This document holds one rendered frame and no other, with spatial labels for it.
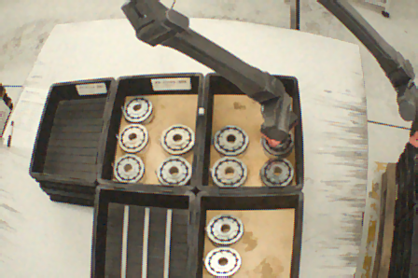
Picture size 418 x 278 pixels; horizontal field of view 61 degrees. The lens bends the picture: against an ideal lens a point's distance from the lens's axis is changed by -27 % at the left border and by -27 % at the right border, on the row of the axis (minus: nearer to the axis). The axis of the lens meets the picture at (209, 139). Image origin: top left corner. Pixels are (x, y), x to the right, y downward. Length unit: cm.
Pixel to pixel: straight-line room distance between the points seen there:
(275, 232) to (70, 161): 72
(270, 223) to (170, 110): 50
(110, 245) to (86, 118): 49
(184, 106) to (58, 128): 49
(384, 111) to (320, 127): 112
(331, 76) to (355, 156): 38
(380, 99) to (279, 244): 164
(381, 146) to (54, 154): 180
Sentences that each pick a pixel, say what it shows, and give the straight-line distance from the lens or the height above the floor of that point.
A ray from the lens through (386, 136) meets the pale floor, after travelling 259.
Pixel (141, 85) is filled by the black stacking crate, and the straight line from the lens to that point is 154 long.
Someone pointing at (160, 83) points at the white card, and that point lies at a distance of 151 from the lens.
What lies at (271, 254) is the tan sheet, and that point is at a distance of 129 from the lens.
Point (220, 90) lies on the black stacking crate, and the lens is 153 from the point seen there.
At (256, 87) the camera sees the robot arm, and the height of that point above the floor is 115.
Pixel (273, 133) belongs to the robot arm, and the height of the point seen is 105.
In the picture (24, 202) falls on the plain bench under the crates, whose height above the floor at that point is 70.
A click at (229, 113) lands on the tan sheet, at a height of 83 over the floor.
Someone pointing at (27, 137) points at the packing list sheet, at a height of 70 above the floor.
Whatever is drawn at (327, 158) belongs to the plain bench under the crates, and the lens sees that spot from 159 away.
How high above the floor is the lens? 207
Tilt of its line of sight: 59 degrees down
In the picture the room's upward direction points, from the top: 7 degrees counter-clockwise
